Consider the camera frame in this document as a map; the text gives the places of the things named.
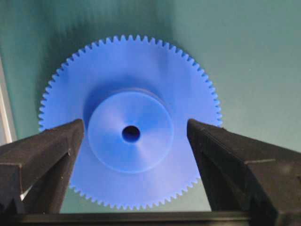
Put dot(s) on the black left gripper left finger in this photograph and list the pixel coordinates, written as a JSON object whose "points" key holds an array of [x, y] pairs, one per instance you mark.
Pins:
{"points": [[35, 171]]}

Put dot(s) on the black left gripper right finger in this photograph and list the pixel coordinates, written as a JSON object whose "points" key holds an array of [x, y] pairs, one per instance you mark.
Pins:
{"points": [[241, 173]]}

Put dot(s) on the small blue gear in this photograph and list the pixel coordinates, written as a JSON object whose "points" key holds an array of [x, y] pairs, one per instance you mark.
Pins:
{"points": [[135, 96]]}

